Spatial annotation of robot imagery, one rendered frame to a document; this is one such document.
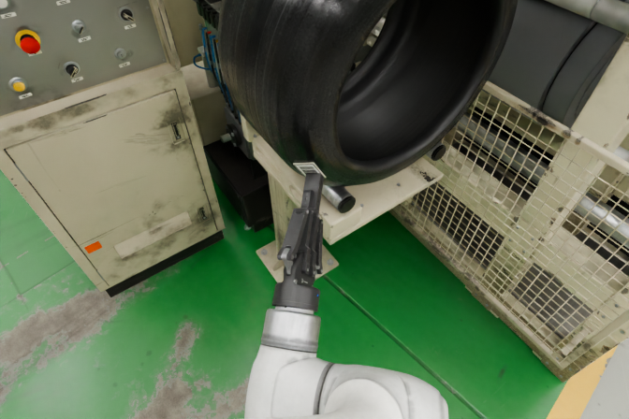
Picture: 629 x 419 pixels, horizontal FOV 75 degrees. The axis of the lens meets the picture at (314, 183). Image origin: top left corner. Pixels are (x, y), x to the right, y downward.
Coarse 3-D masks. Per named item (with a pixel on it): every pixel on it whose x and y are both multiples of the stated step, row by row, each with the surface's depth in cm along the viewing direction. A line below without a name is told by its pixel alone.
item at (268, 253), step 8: (264, 248) 185; (272, 248) 185; (264, 256) 182; (272, 256) 182; (328, 256) 182; (264, 264) 181; (272, 264) 180; (328, 264) 179; (336, 264) 180; (272, 272) 177; (280, 272) 177; (280, 280) 175
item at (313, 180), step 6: (306, 174) 75; (312, 174) 74; (318, 174) 74; (306, 180) 74; (312, 180) 74; (318, 180) 73; (306, 186) 74; (312, 186) 73; (318, 186) 73; (318, 192) 72; (318, 198) 72; (312, 204) 72
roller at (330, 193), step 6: (324, 186) 90; (330, 186) 89; (342, 186) 89; (324, 192) 90; (330, 192) 88; (336, 192) 88; (342, 192) 88; (348, 192) 88; (330, 198) 88; (336, 198) 87; (342, 198) 87; (348, 198) 86; (354, 198) 88; (336, 204) 87; (342, 204) 86; (348, 204) 87; (354, 204) 89; (342, 210) 88; (348, 210) 89
